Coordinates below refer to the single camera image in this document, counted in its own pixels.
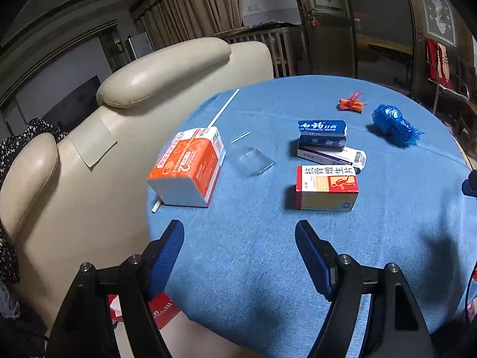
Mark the blue plastic bag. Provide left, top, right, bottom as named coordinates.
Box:
left=372, top=104, right=425, bottom=149

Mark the red and white medicine box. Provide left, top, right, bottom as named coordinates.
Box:
left=296, top=165, right=359, bottom=211

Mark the beige pleated curtain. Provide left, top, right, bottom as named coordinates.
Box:
left=130, top=0, right=244, bottom=51

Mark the blue toothpaste box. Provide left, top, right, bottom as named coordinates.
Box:
left=297, top=120, right=348, bottom=137

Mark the white and purple box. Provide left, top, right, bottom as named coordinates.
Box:
left=297, top=147, right=367, bottom=174

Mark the cream leather sofa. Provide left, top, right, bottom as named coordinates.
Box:
left=0, top=37, right=274, bottom=336

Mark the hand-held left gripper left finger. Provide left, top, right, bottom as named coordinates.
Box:
left=47, top=219, right=185, bottom=358

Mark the brass door frame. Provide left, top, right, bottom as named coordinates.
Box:
left=350, top=0, right=472, bottom=98

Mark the clear plastic wrapper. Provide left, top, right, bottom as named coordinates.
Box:
left=236, top=148, right=275, bottom=177

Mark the long white straw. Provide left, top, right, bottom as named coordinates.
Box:
left=151, top=89, right=240, bottom=214

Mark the white appliance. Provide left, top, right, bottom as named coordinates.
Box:
left=125, top=32, right=153, bottom=60

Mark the orange candy wrapper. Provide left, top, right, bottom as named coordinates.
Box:
left=337, top=90, right=368, bottom=113

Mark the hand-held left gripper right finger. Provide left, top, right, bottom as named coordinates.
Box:
left=295, top=220, right=435, bottom=358

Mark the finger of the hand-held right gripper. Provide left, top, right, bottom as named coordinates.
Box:
left=461, top=169, right=477, bottom=198

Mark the black television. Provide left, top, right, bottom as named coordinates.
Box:
left=41, top=75, right=103, bottom=131

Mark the red box on floor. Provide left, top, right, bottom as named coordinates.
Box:
left=108, top=293, right=182, bottom=331

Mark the beige tape patch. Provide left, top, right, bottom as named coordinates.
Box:
left=68, top=117, right=118, bottom=170

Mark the wooden slatted crib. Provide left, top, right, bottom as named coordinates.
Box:
left=224, top=22, right=302, bottom=79

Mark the orange and white carton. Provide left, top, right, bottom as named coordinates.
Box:
left=147, top=127, right=227, bottom=208

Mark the red garment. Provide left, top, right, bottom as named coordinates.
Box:
left=426, top=39, right=453, bottom=90

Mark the dark blue flat box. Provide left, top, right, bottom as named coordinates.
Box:
left=298, top=135, right=346, bottom=152

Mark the dark metal chair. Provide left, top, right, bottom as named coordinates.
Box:
left=428, top=60, right=477, bottom=127

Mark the brass glass door leaf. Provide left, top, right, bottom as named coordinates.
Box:
left=289, top=0, right=358, bottom=79

